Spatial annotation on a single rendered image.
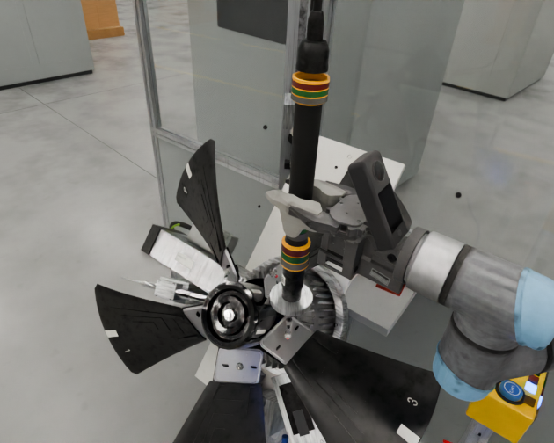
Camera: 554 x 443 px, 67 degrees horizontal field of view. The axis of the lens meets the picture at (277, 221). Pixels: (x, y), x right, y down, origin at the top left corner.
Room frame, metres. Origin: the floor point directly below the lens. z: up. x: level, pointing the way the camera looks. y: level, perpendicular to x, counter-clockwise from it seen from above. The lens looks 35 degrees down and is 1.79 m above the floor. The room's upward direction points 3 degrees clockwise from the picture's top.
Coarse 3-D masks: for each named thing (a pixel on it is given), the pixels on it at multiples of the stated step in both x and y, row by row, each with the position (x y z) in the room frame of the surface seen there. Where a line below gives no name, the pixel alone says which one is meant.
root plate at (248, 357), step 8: (224, 352) 0.48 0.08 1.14; (232, 352) 0.49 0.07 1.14; (240, 352) 0.49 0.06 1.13; (248, 352) 0.50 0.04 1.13; (256, 352) 0.50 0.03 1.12; (216, 360) 0.47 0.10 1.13; (224, 360) 0.47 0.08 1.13; (232, 360) 0.48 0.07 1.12; (240, 360) 0.48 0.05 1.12; (248, 360) 0.49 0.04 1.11; (256, 360) 0.49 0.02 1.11; (216, 368) 0.46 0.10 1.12; (224, 368) 0.46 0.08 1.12; (232, 368) 0.47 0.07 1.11; (248, 368) 0.48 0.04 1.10; (216, 376) 0.45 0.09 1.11; (224, 376) 0.46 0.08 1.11; (232, 376) 0.46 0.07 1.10; (240, 376) 0.46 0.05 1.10; (248, 376) 0.47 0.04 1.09; (256, 376) 0.47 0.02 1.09
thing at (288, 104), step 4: (288, 96) 1.12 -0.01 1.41; (288, 100) 1.09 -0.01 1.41; (292, 100) 1.09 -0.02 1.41; (284, 104) 1.06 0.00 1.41; (288, 104) 1.06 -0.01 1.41; (292, 104) 1.06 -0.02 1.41; (284, 108) 1.06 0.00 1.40; (288, 108) 1.06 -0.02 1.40; (292, 108) 1.06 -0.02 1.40; (284, 112) 1.06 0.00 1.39; (288, 112) 1.06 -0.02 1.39; (292, 112) 1.06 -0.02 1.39; (284, 116) 1.06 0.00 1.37; (288, 116) 1.06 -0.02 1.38; (292, 116) 1.06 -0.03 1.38; (284, 120) 1.06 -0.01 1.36; (288, 120) 1.06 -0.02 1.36; (292, 120) 1.06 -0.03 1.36; (284, 124) 1.06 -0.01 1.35; (288, 124) 1.06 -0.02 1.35; (292, 124) 1.06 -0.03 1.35; (284, 128) 1.06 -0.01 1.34; (288, 128) 1.06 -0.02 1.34
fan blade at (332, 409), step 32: (320, 352) 0.46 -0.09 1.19; (352, 352) 0.46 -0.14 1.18; (320, 384) 0.40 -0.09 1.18; (352, 384) 0.40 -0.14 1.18; (384, 384) 0.41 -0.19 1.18; (416, 384) 0.41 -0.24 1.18; (320, 416) 0.36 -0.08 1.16; (352, 416) 0.36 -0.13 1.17; (384, 416) 0.36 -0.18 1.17; (416, 416) 0.36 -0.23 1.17
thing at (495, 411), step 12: (540, 384) 0.50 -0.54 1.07; (492, 396) 0.47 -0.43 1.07; (504, 396) 0.47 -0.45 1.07; (468, 408) 0.48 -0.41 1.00; (480, 408) 0.47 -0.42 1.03; (492, 408) 0.46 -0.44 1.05; (504, 408) 0.45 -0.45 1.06; (516, 408) 0.45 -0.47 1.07; (528, 408) 0.45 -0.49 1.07; (480, 420) 0.46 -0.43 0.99; (492, 420) 0.45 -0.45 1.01; (504, 420) 0.44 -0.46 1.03; (516, 420) 0.44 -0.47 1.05; (528, 420) 0.43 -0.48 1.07; (504, 432) 0.44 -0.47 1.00; (516, 432) 0.43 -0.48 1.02
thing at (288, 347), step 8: (296, 320) 0.53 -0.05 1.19; (280, 328) 0.51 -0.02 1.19; (304, 328) 0.51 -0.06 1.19; (272, 336) 0.49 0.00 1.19; (280, 336) 0.49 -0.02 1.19; (296, 336) 0.49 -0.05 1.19; (304, 336) 0.49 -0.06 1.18; (264, 344) 0.47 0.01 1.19; (272, 344) 0.47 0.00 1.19; (280, 344) 0.47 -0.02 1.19; (288, 344) 0.47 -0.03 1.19; (296, 344) 0.48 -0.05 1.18; (272, 352) 0.45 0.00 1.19; (280, 352) 0.45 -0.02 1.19; (288, 352) 0.46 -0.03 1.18; (280, 360) 0.44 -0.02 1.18; (288, 360) 0.44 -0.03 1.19
